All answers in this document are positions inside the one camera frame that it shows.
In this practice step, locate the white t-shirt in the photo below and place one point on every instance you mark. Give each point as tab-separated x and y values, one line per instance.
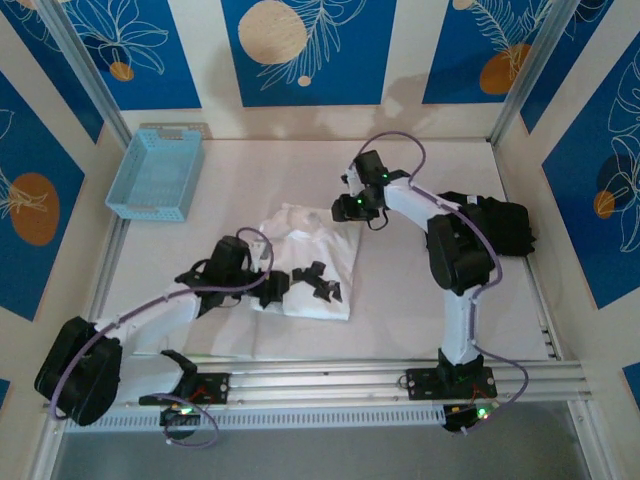
320	245

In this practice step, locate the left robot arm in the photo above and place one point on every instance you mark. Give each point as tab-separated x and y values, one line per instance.
75	370

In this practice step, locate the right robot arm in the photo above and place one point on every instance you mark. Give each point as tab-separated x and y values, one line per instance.
460	250

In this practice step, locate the light blue plastic basket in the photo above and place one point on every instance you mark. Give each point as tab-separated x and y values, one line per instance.
155	175

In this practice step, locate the white table cover sheet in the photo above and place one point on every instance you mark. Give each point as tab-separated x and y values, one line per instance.
390	300

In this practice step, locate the grey perforated metal plate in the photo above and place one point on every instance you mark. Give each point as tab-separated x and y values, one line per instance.
172	126

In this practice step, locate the black controller box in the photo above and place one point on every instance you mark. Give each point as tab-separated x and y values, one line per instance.
180	415
465	417

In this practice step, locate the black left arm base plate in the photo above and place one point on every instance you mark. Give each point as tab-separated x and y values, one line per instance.
215	387

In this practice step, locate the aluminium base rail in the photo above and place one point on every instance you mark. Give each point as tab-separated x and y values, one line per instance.
320	385

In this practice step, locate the aluminium corner post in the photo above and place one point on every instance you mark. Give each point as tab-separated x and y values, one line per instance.
85	65
525	65

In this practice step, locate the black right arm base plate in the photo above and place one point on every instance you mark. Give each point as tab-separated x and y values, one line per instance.
425	385

